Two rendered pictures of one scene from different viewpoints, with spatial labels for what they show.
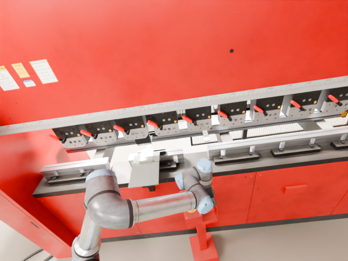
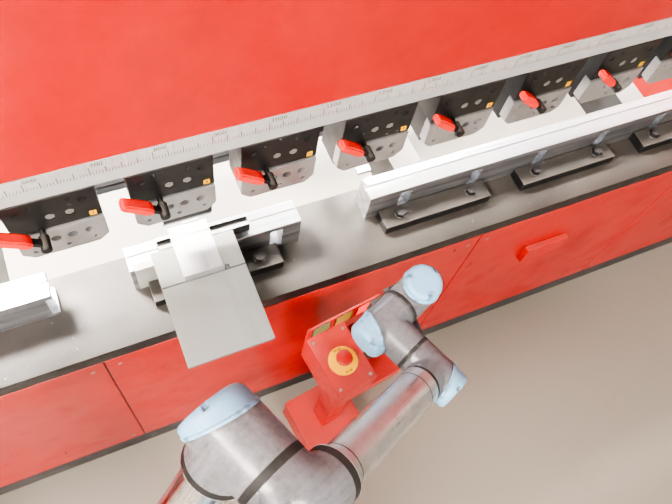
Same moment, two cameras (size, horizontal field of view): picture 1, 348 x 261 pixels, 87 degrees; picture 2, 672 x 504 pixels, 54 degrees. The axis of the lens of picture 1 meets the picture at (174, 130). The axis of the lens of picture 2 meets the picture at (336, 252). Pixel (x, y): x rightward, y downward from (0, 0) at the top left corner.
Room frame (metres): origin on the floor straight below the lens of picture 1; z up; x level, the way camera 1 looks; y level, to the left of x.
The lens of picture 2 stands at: (0.29, 0.39, 2.26)
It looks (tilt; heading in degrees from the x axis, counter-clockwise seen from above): 62 degrees down; 318
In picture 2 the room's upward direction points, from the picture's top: 16 degrees clockwise
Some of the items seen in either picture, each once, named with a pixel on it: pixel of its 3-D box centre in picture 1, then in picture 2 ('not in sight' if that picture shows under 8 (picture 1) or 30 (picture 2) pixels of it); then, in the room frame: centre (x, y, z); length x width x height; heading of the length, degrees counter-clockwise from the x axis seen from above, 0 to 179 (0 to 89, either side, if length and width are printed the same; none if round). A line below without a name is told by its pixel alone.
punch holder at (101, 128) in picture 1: (102, 129); (52, 205); (0.98, 0.44, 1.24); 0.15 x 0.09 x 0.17; 86
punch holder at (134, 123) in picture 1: (133, 125); (167, 175); (0.96, 0.24, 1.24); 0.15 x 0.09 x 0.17; 86
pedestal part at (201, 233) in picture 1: (201, 231); (336, 391); (0.63, -0.06, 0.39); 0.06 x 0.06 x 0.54; 3
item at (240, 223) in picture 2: (151, 153); (203, 234); (0.96, 0.18, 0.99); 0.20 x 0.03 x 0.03; 86
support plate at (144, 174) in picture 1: (145, 168); (211, 295); (0.81, 0.22, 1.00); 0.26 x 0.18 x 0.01; 176
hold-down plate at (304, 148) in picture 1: (294, 150); (563, 165); (0.83, -0.78, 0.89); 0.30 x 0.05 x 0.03; 86
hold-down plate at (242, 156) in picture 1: (235, 157); (434, 206); (0.86, -0.39, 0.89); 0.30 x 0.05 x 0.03; 86
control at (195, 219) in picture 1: (198, 206); (355, 352); (0.63, -0.06, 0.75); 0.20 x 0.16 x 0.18; 93
